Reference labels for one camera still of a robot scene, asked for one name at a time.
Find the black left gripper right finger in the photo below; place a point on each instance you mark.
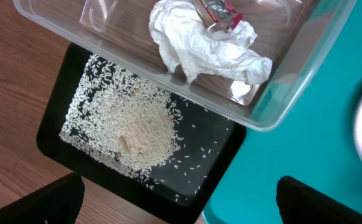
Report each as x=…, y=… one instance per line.
x=299, y=203

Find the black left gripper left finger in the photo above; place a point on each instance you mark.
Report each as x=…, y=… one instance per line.
x=57, y=203

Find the rice pile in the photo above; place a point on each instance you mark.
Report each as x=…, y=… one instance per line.
x=122, y=120

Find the white napkin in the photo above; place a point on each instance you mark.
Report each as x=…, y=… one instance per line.
x=183, y=41

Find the red snack wrapper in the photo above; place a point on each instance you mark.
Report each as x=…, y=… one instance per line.
x=218, y=14

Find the clear plastic waste bin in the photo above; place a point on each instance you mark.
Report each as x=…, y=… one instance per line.
x=295, y=35

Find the teal serving tray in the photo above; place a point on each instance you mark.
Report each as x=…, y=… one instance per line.
x=314, y=143

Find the black tray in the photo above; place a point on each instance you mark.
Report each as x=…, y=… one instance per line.
x=176, y=192

